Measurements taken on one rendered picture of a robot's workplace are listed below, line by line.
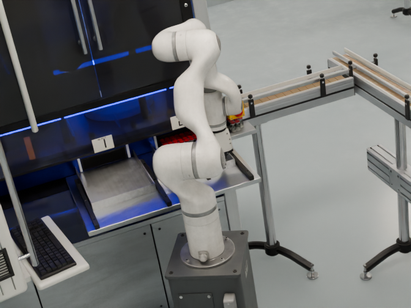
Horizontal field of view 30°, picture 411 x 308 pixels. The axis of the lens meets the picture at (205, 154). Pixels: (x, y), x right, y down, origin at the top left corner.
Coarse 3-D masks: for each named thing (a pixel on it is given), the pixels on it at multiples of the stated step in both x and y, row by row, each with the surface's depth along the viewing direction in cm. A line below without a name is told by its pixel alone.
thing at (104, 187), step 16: (128, 160) 329; (80, 176) 323; (96, 176) 321; (112, 176) 318; (128, 176) 316; (144, 176) 314; (96, 192) 308; (112, 192) 306; (128, 192) 298; (144, 192) 301; (96, 208) 296
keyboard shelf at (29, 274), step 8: (48, 216) 313; (48, 224) 307; (56, 232) 301; (64, 240) 295; (16, 248) 295; (72, 248) 289; (72, 256) 285; (80, 256) 284; (24, 264) 285; (80, 264) 279; (88, 264) 280; (24, 272) 281; (32, 272) 279; (64, 272) 276; (72, 272) 276; (80, 272) 278; (32, 280) 277; (40, 280) 274; (48, 280) 273; (56, 280) 274; (40, 288) 272
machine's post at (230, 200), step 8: (192, 0) 303; (200, 0) 304; (192, 8) 306; (200, 8) 306; (200, 16) 307; (208, 16) 308; (208, 24) 310; (216, 64) 318; (232, 192) 346; (224, 200) 347; (232, 200) 348; (232, 208) 350; (232, 216) 352; (232, 224) 354; (240, 224) 355
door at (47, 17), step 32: (32, 0) 283; (64, 0) 287; (0, 32) 284; (32, 32) 288; (64, 32) 292; (0, 64) 289; (32, 64) 293; (64, 64) 297; (0, 96) 294; (32, 96) 298; (64, 96) 302; (96, 96) 307
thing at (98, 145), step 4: (108, 136) 314; (92, 140) 313; (96, 140) 313; (100, 140) 314; (108, 140) 315; (112, 140) 316; (92, 144) 314; (96, 144) 314; (100, 144) 315; (104, 144) 315; (108, 144) 316; (112, 144) 316; (96, 148) 315; (100, 148) 316; (104, 148) 316; (108, 148) 317; (96, 152) 316
